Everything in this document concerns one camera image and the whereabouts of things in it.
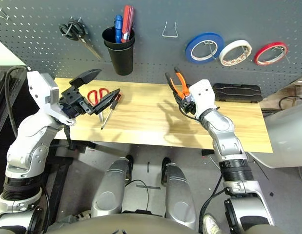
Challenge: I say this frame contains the blue tape metal hook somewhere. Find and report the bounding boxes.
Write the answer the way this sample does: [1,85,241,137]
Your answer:
[204,40,219,60]

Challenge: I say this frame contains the black handled scissors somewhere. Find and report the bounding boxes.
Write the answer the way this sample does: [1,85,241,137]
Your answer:
[59,19,103,60]

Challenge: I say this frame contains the red handled screwdriver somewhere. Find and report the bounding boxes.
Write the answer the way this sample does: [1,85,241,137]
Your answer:
[120,4,136,42]

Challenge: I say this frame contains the black plastic cup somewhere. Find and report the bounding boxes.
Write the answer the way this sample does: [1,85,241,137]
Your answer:
[101,26,136,76]

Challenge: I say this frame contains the blue tape roll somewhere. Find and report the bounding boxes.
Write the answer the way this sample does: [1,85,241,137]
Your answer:
[184,32,225,65]

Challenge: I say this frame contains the grey robot torso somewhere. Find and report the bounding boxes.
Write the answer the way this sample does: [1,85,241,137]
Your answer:
[47,214,200,234]

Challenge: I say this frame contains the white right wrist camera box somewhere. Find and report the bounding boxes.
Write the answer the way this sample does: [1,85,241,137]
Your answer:
[188,79,217,117]

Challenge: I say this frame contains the white tape metal hook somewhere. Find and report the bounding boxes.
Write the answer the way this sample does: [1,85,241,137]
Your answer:
[241,45,253,63]

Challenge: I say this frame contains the grey metal pegboard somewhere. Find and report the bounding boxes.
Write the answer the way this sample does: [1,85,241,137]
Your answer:
[0,0,302,98]

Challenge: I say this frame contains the red tape roll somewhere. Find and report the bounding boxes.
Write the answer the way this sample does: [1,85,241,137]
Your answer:
[253,41,289,66]

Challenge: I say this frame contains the silver right robot leg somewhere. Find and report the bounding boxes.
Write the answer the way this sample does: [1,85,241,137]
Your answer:
[161,157,198,230]

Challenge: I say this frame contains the white tape roll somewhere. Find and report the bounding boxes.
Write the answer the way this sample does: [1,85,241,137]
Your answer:
[219,39,253,68]

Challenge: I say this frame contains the black white sneaker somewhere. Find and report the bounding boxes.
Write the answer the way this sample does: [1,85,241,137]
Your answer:
[60,209,92,225]

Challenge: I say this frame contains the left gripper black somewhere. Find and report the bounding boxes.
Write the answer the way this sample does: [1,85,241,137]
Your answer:
[59,68,121,117]

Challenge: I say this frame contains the black table leg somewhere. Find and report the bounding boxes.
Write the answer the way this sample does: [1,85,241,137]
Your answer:
[44,140,98,220]

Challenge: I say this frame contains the aluminium black equipment case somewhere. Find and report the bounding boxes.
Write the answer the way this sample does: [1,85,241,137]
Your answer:
[0,65,28,144]

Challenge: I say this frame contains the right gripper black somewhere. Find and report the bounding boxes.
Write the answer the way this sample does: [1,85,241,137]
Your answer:
[174,91,198,117]

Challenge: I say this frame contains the white rounded plastic shell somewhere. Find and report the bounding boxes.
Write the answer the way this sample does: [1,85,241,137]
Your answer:
[248,101,302,169]

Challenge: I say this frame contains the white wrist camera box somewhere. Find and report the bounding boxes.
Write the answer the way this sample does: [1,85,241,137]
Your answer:
[26,70,60,120]
[188,79,217,117]

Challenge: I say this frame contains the orange black screwdriver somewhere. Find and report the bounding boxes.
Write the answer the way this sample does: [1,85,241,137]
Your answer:
[101,93,122,130]

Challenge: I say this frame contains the thin black floor cable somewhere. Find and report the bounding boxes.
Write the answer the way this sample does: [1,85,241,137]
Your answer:
[123,179,150,213]

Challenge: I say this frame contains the black flat tool case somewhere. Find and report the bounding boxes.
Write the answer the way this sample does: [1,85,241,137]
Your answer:
[212,82,263,104]

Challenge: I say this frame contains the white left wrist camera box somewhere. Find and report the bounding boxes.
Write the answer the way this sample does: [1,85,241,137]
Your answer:
[26,70,60,120]

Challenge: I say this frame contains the red handled scissors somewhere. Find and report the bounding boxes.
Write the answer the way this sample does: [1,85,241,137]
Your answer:
[87,87,110,122]

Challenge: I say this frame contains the long black floor tape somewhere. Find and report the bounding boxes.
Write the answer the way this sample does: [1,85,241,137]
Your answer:
[136,184,161,190]

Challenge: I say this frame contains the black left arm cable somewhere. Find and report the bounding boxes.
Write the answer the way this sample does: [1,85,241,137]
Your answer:
[4,65,32,137]

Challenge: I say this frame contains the silver left robot leg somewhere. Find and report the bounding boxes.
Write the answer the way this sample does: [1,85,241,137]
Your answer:
[91,156,134,219]

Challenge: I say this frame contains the scissors metal hook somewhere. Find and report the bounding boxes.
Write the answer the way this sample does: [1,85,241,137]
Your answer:
[67,16,82,37]

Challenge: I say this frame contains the black cable loop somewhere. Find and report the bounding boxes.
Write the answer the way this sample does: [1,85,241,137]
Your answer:
[278,96,302,110]

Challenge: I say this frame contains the orange black pliers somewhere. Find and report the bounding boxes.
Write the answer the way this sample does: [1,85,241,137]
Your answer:
[164,67,192,102]

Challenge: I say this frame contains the wire plier holder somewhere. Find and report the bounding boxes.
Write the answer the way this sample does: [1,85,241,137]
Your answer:
[161,21,179,39]

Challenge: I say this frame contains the silver robot leg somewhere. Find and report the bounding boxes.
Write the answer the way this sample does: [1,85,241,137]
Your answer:
[91,156,134,219]
[161,157,198,230]

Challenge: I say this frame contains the red tape metal hook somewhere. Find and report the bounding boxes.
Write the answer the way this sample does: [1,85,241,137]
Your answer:
[272,46,290,63]

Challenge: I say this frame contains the blue handled screwdriver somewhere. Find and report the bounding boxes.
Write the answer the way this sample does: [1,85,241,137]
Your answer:
[114,14,124,44]

